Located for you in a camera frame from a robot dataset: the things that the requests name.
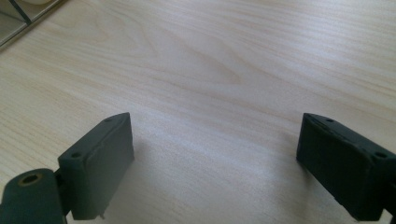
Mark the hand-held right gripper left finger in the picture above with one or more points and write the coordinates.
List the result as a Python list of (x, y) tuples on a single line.
[(93, 168)]

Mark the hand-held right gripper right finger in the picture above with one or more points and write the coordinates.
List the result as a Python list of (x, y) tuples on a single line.
[(345, 168)]

